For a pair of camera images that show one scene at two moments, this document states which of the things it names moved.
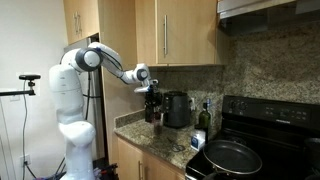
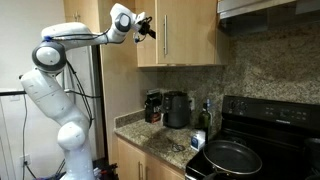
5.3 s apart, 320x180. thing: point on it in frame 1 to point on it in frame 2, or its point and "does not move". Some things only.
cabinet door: [146, 15] does not move
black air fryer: [176, 109] does not move
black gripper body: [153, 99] to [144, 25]
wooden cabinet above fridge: [81, 18] does not move
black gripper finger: [157, 115] to [152, 33]
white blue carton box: [198, 139] does not move
